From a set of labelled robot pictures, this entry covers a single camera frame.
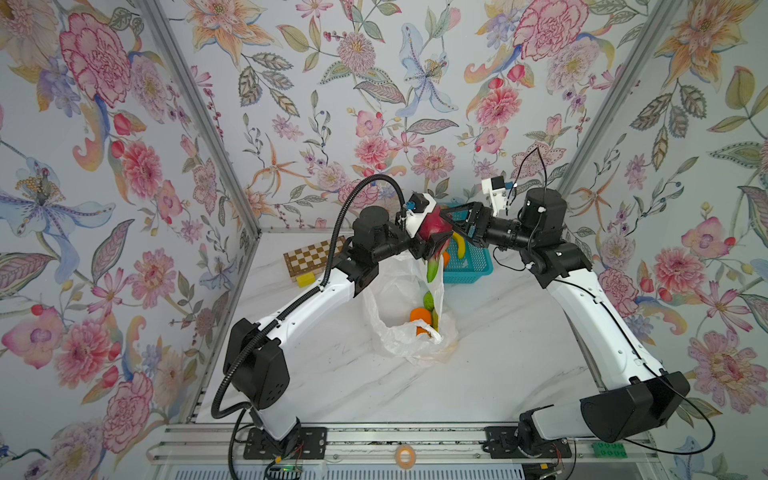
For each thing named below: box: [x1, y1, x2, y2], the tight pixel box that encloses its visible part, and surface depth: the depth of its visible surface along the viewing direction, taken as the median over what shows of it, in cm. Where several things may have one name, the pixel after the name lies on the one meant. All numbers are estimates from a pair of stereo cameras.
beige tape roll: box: [395, 444, 417, 470], surface depth 74 cm
